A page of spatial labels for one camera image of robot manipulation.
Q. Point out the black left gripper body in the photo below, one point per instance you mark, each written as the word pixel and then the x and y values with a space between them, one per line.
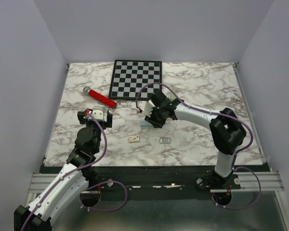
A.
pixel 91 124

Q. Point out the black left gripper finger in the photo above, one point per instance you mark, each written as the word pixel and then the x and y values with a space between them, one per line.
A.
pixel 109 120
pixel 81 117

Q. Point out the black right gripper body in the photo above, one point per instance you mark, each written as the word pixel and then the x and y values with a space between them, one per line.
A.
pixel 157 118

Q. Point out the light blue stapler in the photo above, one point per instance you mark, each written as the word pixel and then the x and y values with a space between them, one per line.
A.
pixel 145 124

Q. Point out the grey staple strip tray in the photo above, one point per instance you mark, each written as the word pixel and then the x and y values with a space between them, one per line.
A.
pixel 164 140

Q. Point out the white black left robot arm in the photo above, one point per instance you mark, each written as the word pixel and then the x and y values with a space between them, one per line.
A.
pixel 72 179

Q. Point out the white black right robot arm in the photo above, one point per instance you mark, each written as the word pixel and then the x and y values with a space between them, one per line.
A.
pixel 226 130

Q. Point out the red glitter toy microphone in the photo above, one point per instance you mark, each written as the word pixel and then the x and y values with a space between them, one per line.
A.
pixel 97 96

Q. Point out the small staple box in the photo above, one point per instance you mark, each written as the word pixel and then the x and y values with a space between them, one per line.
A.
pixel 134 138

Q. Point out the black white chessboard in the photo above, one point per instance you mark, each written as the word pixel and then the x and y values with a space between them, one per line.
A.
pixel 131 77

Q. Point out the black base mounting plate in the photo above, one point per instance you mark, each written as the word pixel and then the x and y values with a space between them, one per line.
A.
pixel 157 183

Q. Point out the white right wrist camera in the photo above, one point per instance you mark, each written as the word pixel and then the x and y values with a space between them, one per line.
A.
pixel 146 107

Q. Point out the aluminium rail left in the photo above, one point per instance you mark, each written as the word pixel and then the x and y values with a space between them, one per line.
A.
pixel 40 182

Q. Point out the aluminium rail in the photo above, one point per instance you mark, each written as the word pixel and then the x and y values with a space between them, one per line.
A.
pixel 40 182
pixel 247 182

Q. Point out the aluminium rail right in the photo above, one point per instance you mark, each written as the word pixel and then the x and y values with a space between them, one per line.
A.
pixel 247 182

